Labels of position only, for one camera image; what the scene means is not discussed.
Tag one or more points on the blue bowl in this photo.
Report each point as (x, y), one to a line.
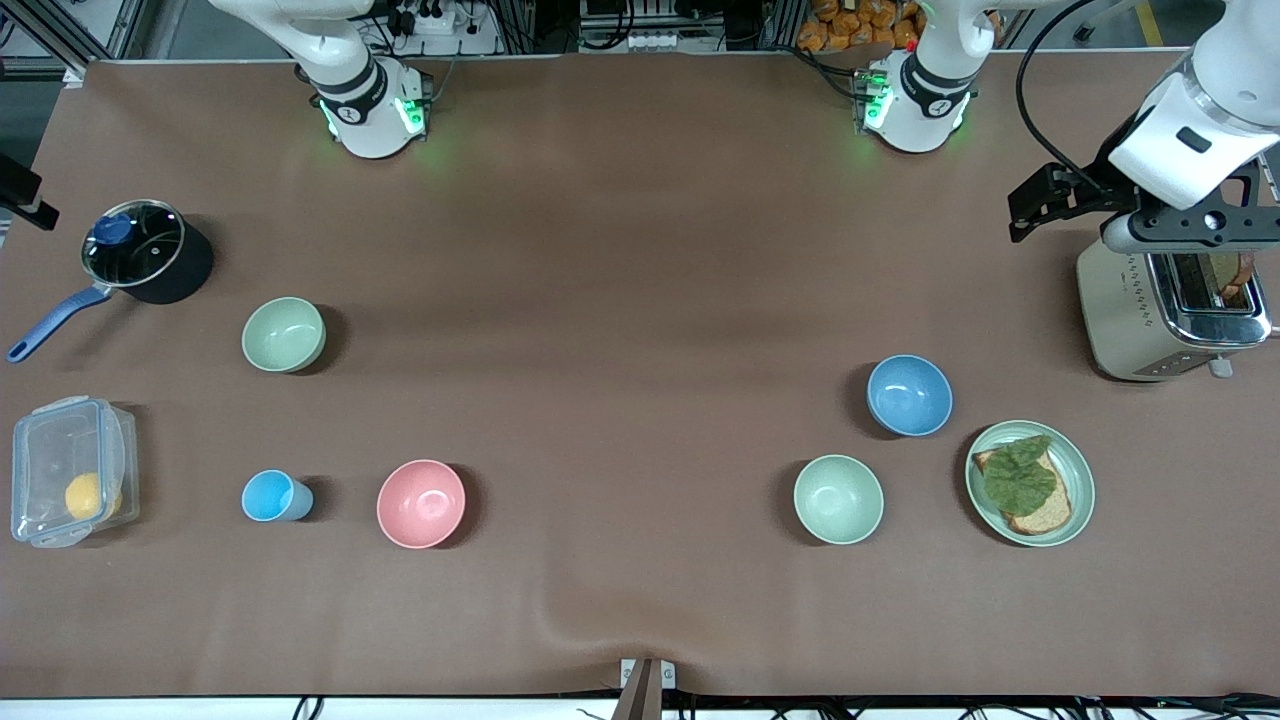
(909, 396)

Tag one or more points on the light green bowl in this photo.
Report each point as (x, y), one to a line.
(838, 500)
(284, 335)

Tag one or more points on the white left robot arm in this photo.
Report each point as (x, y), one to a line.
(925, 100)

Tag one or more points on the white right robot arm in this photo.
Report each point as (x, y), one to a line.
(365, 100)

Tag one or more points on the pink bowl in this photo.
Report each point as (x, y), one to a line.
(421, 504)

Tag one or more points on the silver toaster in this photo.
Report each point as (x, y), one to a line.
(1130, 310)

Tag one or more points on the toast slice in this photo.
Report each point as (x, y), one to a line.
(1235, 278)

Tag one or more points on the bag of orange snacks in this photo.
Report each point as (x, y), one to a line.
(860, 25)

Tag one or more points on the light green plate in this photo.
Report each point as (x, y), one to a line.
(1078, 480)

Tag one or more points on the green lettuce leaf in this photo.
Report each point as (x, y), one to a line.
(1020, 478)

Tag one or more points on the brown bread slice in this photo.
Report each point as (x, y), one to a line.
(1050, 515)

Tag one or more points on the white power strip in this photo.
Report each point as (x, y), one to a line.
(430, 18)
(652, 41)

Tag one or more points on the light blue cup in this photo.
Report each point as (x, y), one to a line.
(268, 496)

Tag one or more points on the glass lid blue knob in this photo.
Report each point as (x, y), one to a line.
(135, 245)

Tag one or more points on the yellow lemon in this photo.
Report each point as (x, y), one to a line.
(88, 496)

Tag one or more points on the black stand piece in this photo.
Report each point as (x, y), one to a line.
(25, 195)

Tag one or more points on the clear plastic food container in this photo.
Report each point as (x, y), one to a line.
(55, 450)

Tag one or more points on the grey metal bracket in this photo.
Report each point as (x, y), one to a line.
(648, 672)

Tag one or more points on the aluminium frame profile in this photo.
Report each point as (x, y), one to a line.
(60, 25)

